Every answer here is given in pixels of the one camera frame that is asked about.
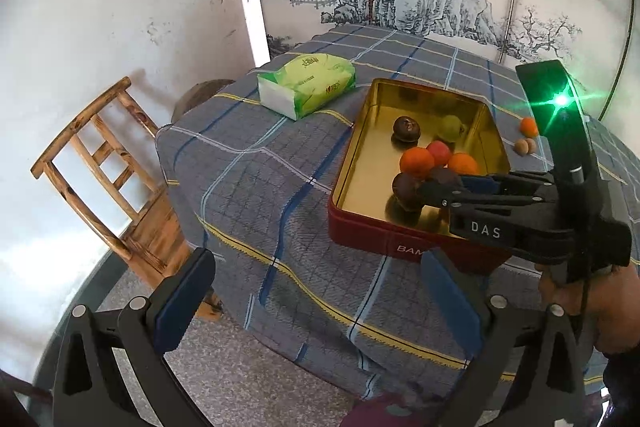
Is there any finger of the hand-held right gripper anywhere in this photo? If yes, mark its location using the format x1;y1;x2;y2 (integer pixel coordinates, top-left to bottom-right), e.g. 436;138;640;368
417;181;553;210
460;171;556;195

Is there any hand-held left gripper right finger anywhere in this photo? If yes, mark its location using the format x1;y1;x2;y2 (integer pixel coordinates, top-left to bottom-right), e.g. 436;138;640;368
422;249;616;427

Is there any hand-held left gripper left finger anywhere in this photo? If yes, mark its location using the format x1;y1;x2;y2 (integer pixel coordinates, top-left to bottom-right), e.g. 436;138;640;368
52;247;216;427

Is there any dark brown round fruit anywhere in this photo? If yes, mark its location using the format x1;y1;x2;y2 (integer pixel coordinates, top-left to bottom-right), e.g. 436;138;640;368
427;168;463;188
391;117;421;142
391;173;426;211

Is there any large orange mandarin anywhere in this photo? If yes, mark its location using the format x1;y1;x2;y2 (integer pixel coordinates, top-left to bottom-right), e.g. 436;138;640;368
399;147;436;180

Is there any green round fruit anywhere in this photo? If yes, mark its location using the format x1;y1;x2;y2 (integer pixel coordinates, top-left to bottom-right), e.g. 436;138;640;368
440;115;467;142

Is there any gold and red tin box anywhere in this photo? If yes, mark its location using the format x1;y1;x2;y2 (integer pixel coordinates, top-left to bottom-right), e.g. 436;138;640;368
327;78;516;278

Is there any person's right hand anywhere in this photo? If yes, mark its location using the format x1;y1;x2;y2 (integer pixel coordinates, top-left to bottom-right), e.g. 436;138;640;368
537;257;640;355

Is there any red round fruit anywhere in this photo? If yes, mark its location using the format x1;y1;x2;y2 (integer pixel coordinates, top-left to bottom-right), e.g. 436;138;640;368
426;140;453;168

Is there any wooden chair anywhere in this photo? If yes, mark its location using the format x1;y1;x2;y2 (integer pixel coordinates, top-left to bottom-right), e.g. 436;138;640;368
31;76;223;320

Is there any blue plaid tablecloth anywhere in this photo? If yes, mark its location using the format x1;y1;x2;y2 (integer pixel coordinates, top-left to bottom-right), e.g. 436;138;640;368
155;24;640;400

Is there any dark red cloth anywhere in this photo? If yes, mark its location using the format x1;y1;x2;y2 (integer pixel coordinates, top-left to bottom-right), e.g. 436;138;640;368
342;393;431;427

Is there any green tissue pack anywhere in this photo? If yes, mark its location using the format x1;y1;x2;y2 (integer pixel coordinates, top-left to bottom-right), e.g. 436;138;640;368
257;53;357;122

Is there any brown round wooden stool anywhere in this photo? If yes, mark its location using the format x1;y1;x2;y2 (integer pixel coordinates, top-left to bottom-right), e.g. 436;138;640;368
172;79;236;122

